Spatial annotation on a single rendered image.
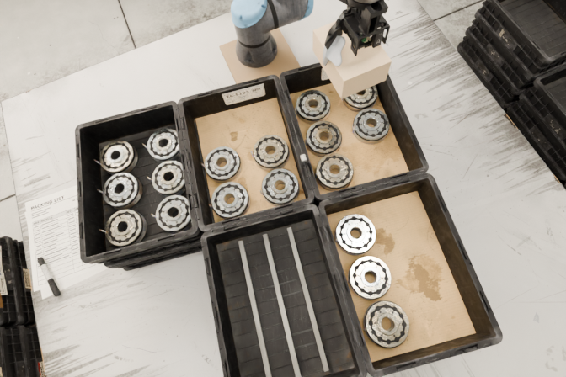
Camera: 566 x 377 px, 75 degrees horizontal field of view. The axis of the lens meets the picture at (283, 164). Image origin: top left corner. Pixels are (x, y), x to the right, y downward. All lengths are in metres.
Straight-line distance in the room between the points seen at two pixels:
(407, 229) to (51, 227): 1.09
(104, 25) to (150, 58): 1.30
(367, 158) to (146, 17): 2.01
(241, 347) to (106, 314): 0.45
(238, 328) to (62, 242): 0.66
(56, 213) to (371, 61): 1.08
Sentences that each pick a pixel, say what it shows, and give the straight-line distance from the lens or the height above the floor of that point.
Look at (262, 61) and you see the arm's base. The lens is 1.35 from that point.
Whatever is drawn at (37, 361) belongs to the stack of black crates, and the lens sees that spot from 1.99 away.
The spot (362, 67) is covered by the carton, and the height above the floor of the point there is 1.12.
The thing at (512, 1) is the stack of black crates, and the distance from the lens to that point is 2.07.
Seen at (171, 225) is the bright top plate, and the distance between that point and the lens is 1.06.
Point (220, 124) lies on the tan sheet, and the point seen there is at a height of 0.83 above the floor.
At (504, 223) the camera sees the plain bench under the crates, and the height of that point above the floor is 0.70.
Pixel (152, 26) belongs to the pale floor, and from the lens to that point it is 2.68.
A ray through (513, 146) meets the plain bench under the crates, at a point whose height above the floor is 0.70.
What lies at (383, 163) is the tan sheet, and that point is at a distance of 1.09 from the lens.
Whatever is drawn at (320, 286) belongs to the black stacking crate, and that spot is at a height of 0.83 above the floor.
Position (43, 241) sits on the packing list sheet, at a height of 0.70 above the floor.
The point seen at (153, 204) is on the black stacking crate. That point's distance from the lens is 1.13.
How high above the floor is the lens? 1.82
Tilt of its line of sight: 68 degrees down
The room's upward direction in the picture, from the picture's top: 11 degrees counter-clockwise
